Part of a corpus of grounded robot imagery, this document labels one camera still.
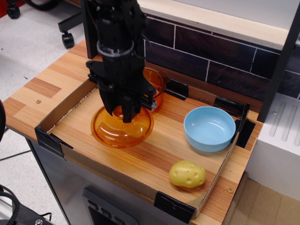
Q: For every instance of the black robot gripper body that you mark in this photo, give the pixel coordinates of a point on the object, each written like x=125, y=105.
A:
x=123, y=74

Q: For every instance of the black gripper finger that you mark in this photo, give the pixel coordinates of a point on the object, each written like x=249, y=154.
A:
x=110, y=99
x=130, y=108

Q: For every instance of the orange transparent pot lid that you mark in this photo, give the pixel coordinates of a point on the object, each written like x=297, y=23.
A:
x=110, y=130

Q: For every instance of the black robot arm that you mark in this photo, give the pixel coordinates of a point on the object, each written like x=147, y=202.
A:
x=120, y=41

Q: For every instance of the orange transparent pot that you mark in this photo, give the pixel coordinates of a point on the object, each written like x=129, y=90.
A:
x=158, y=80

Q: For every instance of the black office chair base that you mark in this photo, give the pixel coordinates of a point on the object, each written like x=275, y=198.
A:
x=66, y=25

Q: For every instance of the light blue bowl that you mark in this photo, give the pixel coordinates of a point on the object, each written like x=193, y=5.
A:
x=209, y=129

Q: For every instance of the yellow toy potato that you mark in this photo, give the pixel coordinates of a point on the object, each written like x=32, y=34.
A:
x=187, y=174

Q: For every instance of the grey control panel with buttons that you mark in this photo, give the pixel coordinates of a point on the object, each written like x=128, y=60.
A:
x=103, y=212

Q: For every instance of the cardboard fence with black tape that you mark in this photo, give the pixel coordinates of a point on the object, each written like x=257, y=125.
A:
x=136, y=179

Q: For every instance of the black caster wheel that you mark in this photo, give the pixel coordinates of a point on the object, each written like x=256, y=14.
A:
x=13, y=10

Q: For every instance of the white ribbed drainer block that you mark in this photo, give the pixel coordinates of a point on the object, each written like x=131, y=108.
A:
x=275, y=160

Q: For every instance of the black left vertical post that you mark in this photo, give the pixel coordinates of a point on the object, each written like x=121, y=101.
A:
x=90, y=31

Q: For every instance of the dark right vertical post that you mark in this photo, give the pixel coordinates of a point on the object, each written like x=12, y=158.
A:
x=280, y=66

